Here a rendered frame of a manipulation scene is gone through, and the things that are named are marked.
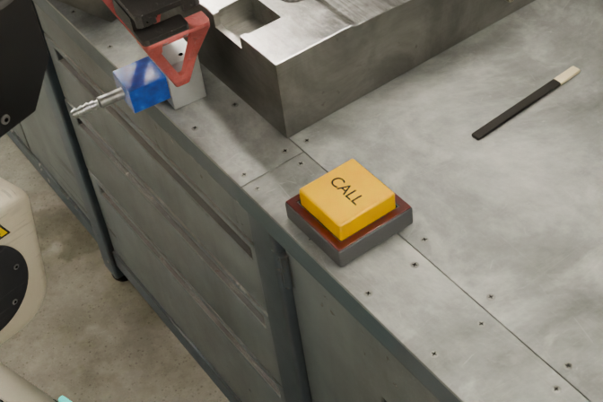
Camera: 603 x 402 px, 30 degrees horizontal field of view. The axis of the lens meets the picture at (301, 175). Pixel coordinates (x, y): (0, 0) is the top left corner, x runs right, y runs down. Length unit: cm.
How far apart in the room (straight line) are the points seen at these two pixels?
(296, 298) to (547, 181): 37
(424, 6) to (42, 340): 114
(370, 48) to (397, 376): 32
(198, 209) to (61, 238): 81
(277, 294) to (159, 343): 72
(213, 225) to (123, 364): 61
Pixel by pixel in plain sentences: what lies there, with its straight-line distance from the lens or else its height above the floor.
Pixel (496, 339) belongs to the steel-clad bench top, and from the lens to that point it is 90.
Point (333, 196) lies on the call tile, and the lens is 96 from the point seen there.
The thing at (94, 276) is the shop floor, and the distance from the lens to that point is 211.
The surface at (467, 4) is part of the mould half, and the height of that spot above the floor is 84.
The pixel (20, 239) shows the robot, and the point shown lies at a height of 75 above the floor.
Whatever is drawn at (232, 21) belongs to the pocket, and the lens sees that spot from 112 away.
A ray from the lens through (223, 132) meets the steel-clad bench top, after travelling 109.
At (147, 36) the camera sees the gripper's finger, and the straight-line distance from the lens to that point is 104.
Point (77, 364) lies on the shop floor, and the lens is 199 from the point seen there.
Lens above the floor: 151
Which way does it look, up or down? 44 degrees down
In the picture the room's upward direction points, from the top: 9 degrees counter-clockwise
